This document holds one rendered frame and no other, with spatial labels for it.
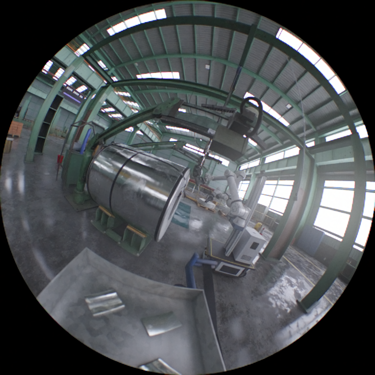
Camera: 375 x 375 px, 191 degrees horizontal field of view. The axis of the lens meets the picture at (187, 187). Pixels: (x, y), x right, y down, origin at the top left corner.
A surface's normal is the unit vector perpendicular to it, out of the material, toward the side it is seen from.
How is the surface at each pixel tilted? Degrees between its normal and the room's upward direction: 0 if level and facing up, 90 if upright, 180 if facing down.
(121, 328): 0
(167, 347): 0
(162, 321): 0
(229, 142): 88
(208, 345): 90
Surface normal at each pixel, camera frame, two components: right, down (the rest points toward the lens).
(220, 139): -0.06, 0.01
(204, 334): -0.92, -0.38
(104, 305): 0.39, -0.92
